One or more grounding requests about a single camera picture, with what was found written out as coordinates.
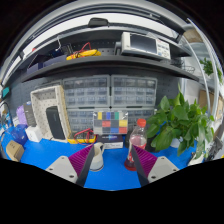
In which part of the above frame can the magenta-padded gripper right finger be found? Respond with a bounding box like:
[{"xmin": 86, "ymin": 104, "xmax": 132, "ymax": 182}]
[{"xmin": 130, "ymin": 144, "xmax": 181, "ymax": 187}]

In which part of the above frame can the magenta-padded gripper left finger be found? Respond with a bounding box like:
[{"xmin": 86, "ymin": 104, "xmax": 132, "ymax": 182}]
[{"xmin": 44, "ymin": 143, "xmax": 96, "ymax": 187}]

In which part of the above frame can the clear bottle red drink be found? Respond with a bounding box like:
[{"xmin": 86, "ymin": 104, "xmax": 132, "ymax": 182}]
[{"xmin": 125, "ymin": 118, "xmax": 148, "ymax": 170}]

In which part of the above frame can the yellow multimeter with red leads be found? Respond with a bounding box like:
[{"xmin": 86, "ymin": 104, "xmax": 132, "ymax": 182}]
[{"xmin": 67, "ymin": 127, "xmax": 98, "ymax": 145}]

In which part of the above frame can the cream ceramic mug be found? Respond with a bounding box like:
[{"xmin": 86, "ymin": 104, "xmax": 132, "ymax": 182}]
[{"xmin": 88, "ymin": 141, "xmax": 106, "ymax": 173}]

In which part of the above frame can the white carton box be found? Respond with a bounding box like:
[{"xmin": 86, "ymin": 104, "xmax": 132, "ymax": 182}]
[{"xmin": 25, "ymin": 125, "xmax": 44, "ymax": 144}]

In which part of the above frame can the green potted plant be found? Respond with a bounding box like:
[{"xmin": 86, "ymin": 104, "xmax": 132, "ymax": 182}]
[{"xmin": 145, "ymin": 84, "xmax": 216, "ymax": 158}]

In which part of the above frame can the brown cardboard box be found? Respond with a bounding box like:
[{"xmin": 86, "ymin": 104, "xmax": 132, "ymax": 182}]
[{"xmin": 5, "ymin": 139, "xmax": 26, "ymax": 163}]

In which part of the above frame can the black box with label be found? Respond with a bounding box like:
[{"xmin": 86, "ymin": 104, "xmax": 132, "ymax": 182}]
[{"xmin": 95, "ymin": 133, "xmax": 125, "ymax": 150}]

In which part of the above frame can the dark grey upright box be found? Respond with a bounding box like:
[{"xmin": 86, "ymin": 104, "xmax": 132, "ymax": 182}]
[{"xmin": 23, "ymin": 101, "xmax": 38, "ymax": 128}]

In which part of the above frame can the purple plastic bag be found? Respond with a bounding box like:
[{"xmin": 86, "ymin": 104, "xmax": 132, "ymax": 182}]
[{"xmin": 15, "ymin": 105, "xmax": 29, "ymax": 126}]

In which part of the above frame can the white metal rack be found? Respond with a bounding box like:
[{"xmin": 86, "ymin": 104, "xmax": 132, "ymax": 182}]
[{"xmin": 181, "ymin": 18, "xmax": 224, "ymax": 142}]

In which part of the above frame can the dark overhead shelf unit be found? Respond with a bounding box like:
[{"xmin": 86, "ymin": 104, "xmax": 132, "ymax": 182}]
[{"xmin": 0, "ymin": 12, "xmax": 201, "ymax": 85}]

